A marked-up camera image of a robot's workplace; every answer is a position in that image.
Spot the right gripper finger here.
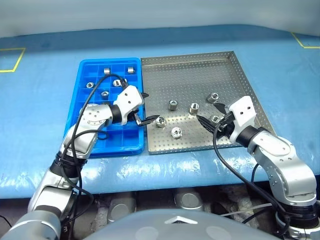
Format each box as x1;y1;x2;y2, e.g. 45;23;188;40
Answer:
212;102;228;115
196;114;216;134

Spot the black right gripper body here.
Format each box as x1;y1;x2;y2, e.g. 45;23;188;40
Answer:
213;112;236;141

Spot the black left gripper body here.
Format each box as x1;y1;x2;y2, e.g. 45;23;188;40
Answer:
124;108;141;125

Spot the blue plastic compartment tray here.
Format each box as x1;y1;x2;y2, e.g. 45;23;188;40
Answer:
63;57;146;159

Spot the perforated metal tray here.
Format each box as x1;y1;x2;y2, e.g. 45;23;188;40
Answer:
140;50;274;156

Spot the blue plastic table cover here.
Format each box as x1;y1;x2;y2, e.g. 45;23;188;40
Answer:
0;23;320;200

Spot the grey rounded metal shape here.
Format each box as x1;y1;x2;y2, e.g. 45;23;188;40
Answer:
174;188;205;211
107;197;137;223

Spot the grey robot torso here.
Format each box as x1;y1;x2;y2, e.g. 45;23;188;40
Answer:
87;208;291;240

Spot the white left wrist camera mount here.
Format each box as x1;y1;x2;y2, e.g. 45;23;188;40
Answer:
112;84;145;126

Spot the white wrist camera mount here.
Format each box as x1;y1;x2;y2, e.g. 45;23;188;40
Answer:
112;84;145;126
227;95;258;146

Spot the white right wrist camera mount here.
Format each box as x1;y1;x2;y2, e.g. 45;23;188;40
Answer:
227;95;258;146

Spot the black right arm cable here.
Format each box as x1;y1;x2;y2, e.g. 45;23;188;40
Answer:
212;123;292;238

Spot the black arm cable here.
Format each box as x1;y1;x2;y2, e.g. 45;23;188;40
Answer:
212;123;292;238
59;74;128;227

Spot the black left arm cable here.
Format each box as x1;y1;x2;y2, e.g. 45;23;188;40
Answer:
59;74;128;227

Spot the thin white cable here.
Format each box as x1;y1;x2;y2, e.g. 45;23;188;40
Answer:
221;202;273;218

